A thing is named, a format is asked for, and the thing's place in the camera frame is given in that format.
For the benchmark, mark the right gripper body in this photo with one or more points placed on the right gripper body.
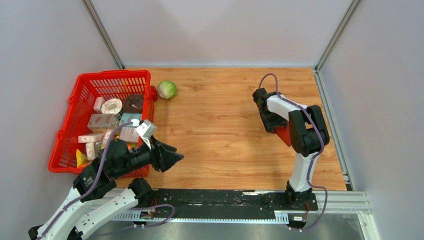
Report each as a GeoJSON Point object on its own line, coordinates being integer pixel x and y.
{"type": "Point", "coordinates": [271, 120]}

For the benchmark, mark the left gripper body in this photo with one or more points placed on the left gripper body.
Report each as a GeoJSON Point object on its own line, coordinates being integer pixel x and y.
{"type": "Point", "coordinates": [154, 157]}

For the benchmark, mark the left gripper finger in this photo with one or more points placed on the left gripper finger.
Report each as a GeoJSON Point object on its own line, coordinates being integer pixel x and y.
{"type": "Point", "coordinates": [164, 146]}
{"type": "Point", "coordinates": [168, 159]}

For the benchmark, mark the red paper box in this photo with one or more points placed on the red paper box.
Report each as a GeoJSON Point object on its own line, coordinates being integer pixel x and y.
{"type": "Point", "coordinates": [283, 132]}

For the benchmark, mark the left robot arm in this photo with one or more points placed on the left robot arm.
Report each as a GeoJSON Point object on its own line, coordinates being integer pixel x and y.
{"type": "Point", "coordinates": [73, 220]}

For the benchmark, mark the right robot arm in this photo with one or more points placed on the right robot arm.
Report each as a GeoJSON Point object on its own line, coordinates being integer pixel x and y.
{"type": "Point", "coordinates": [304, 129]}

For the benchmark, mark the teal box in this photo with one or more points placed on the teal box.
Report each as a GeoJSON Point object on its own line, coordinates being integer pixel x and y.
{"type": "Point", "coordinates": [128, 117]}

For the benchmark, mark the pink box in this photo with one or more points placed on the pink box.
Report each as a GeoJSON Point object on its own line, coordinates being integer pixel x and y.
{"type": "Point", "coordinates": [100, 121]}

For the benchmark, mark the brown round cake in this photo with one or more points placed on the brown round cake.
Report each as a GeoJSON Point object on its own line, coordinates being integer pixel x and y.
{"type": "Point", "coordinates": [133, 103]}

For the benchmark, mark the red pepper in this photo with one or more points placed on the red pepper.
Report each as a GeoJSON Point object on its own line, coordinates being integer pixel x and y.
{"type": "Point", "coordinates": [154, 93]}

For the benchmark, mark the green cabbage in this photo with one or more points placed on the green cabbage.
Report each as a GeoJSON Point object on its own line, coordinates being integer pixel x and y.
{"type": "Point", "coordinates": [167, 89]}

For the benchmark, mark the pink tape roll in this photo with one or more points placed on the pink tape roll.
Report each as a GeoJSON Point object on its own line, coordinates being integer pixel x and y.
{"type": "Point", "coordinates": [112, 106]}

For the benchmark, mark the orange yellow snack bag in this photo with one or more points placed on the orange yellow snack bag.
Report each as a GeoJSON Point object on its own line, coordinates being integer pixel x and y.
{"type": "Point", "coordinates": [81, 159]}

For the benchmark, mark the red plastic basket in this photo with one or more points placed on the red plastic basket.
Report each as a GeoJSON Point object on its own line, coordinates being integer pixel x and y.
{"type": "Point", "coordinates": [89, 86]}

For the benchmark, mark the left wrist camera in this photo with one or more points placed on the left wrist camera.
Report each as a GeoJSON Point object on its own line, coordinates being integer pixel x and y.
{"type": "Point", "coordinates": [145, 129]}

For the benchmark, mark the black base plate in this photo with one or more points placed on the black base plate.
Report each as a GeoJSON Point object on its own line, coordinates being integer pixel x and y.
{"type": "Point", "coordinates": [224, 204]}

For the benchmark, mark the aluminium frame rail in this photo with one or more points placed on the aluminium frame rail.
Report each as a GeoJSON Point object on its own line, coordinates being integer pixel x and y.
{"type": "Point", "coordinates": [341, 215]}

